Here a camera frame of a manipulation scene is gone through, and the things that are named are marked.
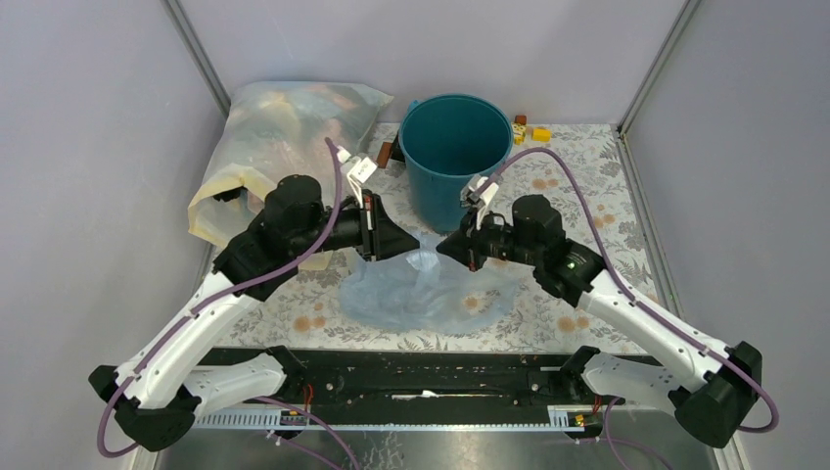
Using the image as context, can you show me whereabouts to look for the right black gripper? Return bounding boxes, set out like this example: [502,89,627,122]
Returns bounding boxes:
[437,203,541,272]

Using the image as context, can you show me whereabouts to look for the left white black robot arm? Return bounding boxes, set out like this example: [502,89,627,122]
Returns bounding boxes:
[89,175,420,451]

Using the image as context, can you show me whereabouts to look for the white slotted cable duct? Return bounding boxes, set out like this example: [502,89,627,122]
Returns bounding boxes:
[192,406,587,434]

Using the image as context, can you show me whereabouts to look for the yellow toy block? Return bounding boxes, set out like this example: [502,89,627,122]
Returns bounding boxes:
[530,127,552,142]

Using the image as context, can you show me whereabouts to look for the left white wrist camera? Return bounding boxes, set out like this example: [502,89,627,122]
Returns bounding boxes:
[336,146,378,208]

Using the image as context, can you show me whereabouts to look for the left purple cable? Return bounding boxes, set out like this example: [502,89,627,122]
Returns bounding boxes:
[95,137,345,459]

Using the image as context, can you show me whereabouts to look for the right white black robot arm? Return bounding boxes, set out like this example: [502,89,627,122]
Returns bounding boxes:
[438,195,762,448]

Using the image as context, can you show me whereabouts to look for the brown wooden block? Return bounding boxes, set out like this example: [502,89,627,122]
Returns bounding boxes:
[375,138,403,168]

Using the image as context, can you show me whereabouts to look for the purple cable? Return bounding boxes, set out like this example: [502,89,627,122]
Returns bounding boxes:
[473,147,779,435]
[95,137,345,459]

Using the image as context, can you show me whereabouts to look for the light blue plastic trash bag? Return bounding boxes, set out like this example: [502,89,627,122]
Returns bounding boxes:
[339,232,520,335]

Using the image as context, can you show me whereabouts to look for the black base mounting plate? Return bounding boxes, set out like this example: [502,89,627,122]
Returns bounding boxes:
[201,347,627,428]

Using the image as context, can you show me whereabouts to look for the large translucent stuffed bag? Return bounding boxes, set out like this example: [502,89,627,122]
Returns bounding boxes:
[187,81,393,249]

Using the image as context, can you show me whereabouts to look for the floral patterned table mat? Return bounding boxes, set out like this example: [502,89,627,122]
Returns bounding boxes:
[219,124,658,353]

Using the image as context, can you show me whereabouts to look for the teal plastic trash bin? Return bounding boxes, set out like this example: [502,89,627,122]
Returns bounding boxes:
[395,94,514,233]

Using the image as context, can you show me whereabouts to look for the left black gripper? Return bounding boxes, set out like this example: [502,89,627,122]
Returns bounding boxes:
[292,188,422,260]

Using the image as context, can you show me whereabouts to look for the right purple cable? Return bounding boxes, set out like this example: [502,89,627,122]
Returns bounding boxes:
[473,147,779,435]

